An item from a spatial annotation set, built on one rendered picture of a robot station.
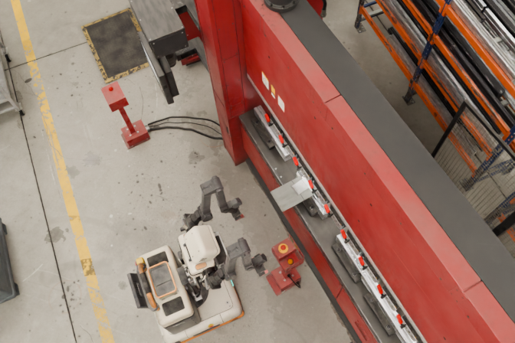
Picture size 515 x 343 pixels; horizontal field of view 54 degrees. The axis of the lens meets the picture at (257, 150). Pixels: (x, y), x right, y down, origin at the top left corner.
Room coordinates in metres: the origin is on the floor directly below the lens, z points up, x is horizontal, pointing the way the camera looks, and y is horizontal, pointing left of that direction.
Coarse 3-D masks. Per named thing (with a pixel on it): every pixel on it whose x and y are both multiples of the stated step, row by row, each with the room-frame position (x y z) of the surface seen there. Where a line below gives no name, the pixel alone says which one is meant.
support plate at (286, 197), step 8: (288, 184) 1.46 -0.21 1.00; (272, 192) 1.40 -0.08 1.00; (280, 192) 1.40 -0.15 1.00; (288, 192) 1.39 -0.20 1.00; (304, 192) 1.39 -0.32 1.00; (280, 200) 1.34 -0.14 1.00; (288, 200) 1.34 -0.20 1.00; (296, 200) 1.33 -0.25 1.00; (304, 200) 1.33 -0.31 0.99; (280, 208) 1.28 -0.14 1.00; (288, 208) 1.27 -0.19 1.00
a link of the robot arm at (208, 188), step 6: (210, 180) 1.26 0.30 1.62; (216, 180) 1.26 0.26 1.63; (204, 186) 1.23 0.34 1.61; (210, 186) 1.23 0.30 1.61; (216, 186) 1.22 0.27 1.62; (222, 186) 1.22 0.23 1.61; (204, 192) 1.19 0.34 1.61; (210, 192) 1.19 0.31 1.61; (216, 192) 1.20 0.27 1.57; (204, 198) 1.19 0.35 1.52; (210, 198) 1.20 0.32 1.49; (204, 204) 1.18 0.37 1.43; (210, 204) 1.20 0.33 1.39; (204, 210) 1.18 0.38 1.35; (210, 210) 1.19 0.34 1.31; (204, 216) 1.16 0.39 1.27; (210, 216) 1.16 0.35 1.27
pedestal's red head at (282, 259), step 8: (288, 240) 1.10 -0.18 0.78; (272, 248) 1.05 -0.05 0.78; (288, 248) 1.04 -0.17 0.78; (296, 248) 1.04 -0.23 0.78; (280, 256) 0.98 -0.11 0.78; (288, 256) 0.99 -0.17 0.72; (296, 256) 0.98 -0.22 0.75; (280, 264) 0.95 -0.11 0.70; (288, 264) 0.94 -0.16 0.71; (296, 264) 0.92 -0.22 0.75
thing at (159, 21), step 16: (144, 0) 2.46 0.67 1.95; (160, 0) 2.44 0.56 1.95; (144, 16) 2.32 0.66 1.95; (160, 16) 2.31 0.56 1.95; (176, 16) 2.29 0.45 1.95; (144, 32) 2.18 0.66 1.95; (160, 32) 2.17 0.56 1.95; (176, 32) 2.18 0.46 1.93; (160, 48) 2.13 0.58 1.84; (176, 48) 2.16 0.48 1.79
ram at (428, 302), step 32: (256, 32) 2.03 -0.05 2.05; (256, 64) 2.05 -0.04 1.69; (288, 96) 1.67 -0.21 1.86; (288, 128) 1.66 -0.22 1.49; (320, 128) 1.36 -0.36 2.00; (320, 160) 1.32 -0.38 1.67; (352, 160) 1.10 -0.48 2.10; (352, 192) 1.04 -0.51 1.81; (352, 224) 0.96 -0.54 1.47; (384, 224) 0.80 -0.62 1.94; (384, 256) 0.71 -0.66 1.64; (416, 256) 0.59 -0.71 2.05; (416, 288) 0.49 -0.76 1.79; (416, 320) 0.38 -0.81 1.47; (448, 320) 0.31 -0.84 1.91
